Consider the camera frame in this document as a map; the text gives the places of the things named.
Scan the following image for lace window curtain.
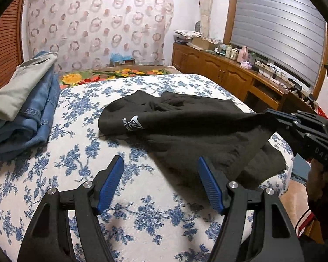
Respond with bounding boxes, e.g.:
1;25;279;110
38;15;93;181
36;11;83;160
197;0;216;37

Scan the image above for stack of folded cloths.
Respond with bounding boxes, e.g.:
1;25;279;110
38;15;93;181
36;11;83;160
173;29;203;44

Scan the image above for group of toiletry bottles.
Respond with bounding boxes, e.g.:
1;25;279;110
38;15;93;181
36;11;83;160
215;44;239;60

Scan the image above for wooden slatted wardrobe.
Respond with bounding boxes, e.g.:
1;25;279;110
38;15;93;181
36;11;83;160
0;0;26;92

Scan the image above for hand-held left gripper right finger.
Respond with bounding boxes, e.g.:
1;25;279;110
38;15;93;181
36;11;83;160
197;156;305;262

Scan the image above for circle patterned curtain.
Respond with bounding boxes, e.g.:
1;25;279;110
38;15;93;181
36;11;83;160
24;0;175;73

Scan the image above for blue floral bed sheet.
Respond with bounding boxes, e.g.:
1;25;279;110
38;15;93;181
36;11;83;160
0;74;294;262

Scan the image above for person's right hand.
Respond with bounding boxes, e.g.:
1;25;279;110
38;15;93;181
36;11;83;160
306;160;328;210

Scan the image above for folded grey pants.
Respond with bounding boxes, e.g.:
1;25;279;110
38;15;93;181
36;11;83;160
0;52;58;121

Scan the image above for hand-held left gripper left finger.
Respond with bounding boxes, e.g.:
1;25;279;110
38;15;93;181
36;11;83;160
17;155;125;262

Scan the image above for wooden sideboard cabinet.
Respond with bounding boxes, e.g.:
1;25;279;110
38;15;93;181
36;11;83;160
172;43;318;115

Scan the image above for blue plastic packet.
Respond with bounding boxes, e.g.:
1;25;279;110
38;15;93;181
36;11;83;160
110;52;134;66

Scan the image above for folded blue jeans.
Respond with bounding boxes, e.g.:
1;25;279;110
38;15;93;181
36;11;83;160
0;52;61;161

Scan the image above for white power strip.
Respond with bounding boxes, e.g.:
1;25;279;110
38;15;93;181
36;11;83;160
253;60;287;85

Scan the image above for cardboard box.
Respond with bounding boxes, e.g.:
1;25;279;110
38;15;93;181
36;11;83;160
192;36;216;50

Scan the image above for grey window blind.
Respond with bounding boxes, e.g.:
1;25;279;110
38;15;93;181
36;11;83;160
230;0;326;86

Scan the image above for colourful flower blanket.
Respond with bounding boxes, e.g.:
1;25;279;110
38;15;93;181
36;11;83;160
59;66;181;89

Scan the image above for black t-shirt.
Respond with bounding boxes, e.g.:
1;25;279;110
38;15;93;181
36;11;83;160
98;90;287;190

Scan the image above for pink bottle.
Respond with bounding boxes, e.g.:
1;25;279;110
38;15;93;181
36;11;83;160
238;46;249;62

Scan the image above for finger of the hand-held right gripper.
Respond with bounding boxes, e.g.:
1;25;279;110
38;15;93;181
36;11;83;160
276;120;328;146
264;109;328;128

